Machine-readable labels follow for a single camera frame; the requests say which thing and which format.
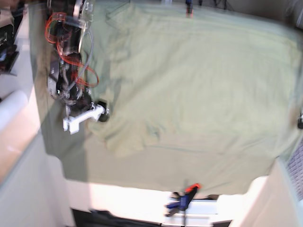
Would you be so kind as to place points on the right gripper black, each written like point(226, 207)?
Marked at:
point(84, 103)

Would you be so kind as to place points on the light green T-shirt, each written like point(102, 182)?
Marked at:
point(227, 81)

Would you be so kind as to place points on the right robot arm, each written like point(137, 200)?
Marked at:
point(67, 25)

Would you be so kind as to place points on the grey mesh mat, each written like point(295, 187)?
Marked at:
point(295, 171)

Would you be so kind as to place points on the white right panel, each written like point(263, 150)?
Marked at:
point(271, 202)

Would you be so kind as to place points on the white panel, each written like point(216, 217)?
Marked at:
point(271, 202)
point(34, 193)

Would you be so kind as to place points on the white paper roll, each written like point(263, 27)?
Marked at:
point(11, 106)

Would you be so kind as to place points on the green table cloth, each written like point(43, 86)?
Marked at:
point(163, 166)

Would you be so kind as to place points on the black bag bottom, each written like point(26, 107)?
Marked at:
point(104, 218)

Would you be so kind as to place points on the white left panel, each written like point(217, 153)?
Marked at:
point(34, 193)

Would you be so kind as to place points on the black tablet on stand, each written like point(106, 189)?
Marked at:
point(8, 49)

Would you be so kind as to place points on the blue black bar clamp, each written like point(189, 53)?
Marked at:
point(183, 202)

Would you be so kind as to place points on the orange black clamp middle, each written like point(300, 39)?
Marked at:
point(189, 8)

